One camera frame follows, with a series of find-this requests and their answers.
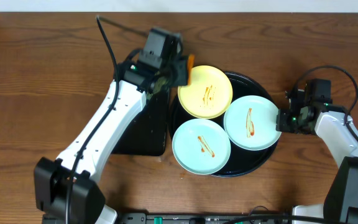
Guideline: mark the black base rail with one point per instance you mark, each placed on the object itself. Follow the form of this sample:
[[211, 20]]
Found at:
[[142, 218]]

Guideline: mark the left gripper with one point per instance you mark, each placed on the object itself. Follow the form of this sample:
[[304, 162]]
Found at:
[[178, 81]]

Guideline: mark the round black tray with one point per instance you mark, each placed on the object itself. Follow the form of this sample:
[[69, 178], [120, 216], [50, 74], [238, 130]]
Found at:
[[241, 161]]

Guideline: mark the green plate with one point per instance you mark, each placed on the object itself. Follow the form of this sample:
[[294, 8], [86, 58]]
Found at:
[[250, 123]]

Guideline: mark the light blue plate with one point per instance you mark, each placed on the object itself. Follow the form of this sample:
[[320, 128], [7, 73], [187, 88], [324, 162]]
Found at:
[[201, 146]]

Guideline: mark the orange green sponge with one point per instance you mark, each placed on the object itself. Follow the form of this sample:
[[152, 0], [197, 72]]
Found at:
[[189, 66]]

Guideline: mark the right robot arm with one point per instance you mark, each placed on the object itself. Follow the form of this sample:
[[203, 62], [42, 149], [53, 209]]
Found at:
[[337, 130]]

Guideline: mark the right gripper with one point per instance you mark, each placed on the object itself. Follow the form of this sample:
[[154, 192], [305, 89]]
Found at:
[[282, 125]]

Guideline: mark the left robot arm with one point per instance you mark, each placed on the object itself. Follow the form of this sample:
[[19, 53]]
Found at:
[[67, 187]]

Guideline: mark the rectangular black tray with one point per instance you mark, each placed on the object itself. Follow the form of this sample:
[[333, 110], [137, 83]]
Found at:
[[147, 132]]

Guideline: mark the yellow plate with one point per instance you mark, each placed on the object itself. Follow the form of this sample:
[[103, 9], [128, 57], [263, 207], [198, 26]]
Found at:
[[209, 93]]

